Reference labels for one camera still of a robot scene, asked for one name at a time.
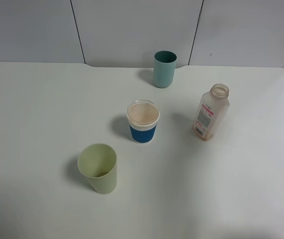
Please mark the clear plastic drink bottle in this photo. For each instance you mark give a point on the clear plastic drink bottle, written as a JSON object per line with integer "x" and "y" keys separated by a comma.
{"x": 211, "y": 111}

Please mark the teal plastic cup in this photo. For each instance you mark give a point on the teal plastic cup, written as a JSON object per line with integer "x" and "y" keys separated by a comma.
{"x": 164, "y": 68}

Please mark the light green plastic cup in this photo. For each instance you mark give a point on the light green plastic cup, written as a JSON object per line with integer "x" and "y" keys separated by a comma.
{"x": 98, "y": 163}

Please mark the glass cup blue sleeve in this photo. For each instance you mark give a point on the glass cup blue sleeve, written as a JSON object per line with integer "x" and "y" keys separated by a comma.
{"x": 143, "y": 117}

